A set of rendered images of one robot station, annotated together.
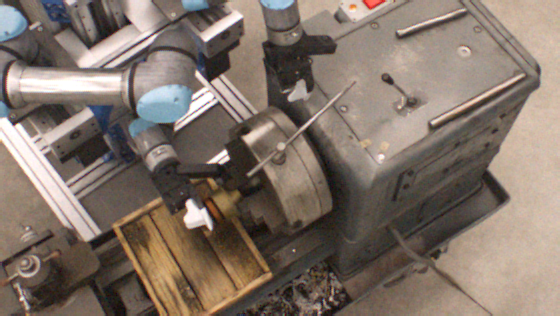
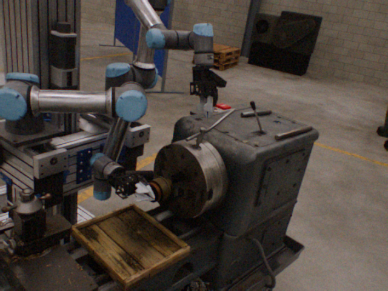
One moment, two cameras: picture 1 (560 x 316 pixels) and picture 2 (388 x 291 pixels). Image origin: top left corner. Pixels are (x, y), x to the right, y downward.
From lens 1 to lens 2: 1.20 m
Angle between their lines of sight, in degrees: 39
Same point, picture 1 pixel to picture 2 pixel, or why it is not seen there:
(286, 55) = (204, 76)
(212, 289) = (148, 259)
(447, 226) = (273, 265)
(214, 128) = not seen: hidden behind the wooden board
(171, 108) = (137, 103)
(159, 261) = (107, 246)
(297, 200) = (211, 171)
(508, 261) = not seen: outside the picture
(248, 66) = not seen: hidden behind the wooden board
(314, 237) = (209, 235)
